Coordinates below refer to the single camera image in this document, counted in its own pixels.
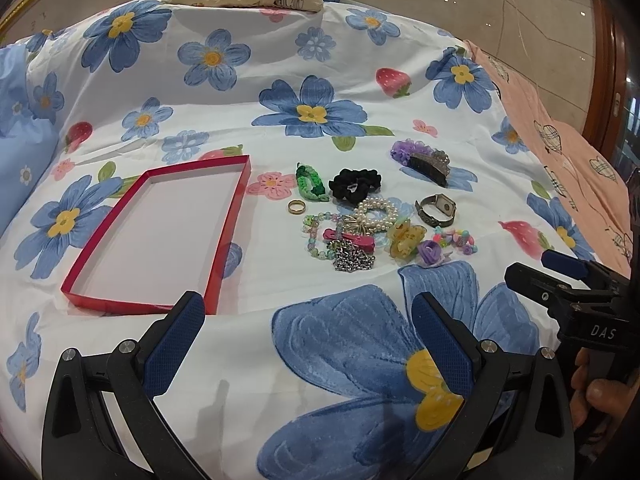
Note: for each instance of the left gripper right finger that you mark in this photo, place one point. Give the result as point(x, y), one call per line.
point(514, 421)

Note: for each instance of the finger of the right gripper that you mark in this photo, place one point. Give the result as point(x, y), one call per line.
point(549, 292)
point(563, 264)

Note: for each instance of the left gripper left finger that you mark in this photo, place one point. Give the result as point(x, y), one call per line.
point(101, 419)

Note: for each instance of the silver wrist watch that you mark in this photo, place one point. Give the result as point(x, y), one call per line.
point(437, 211)

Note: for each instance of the black velvet scrunchie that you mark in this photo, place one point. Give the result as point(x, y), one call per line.
point(354, 186)

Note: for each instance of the right hand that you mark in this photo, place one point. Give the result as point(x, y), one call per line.
point(606, 396)

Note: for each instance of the pink printed blanket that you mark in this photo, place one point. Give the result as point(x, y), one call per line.
point(590, 190)

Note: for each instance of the yellow claw hair clip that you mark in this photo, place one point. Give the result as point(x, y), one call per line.
point(405, 237)

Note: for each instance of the black comb hair clip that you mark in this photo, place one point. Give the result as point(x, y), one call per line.
point(434, 166)

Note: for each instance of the pink hair clip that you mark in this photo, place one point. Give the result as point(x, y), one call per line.
point(364, 242)

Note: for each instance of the red shallow tray box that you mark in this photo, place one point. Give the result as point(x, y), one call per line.
point(170, 233)

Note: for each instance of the purple frilly scrunchie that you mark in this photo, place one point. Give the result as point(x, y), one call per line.
point(402, 150)

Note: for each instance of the floral white bed sheet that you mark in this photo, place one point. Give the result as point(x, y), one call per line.
point(311, 367)

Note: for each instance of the light blue pillow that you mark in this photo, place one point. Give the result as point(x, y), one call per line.
point(27, 143)

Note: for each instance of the brown wooden furniture frame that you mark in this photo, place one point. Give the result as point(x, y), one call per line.
point(604, 116)

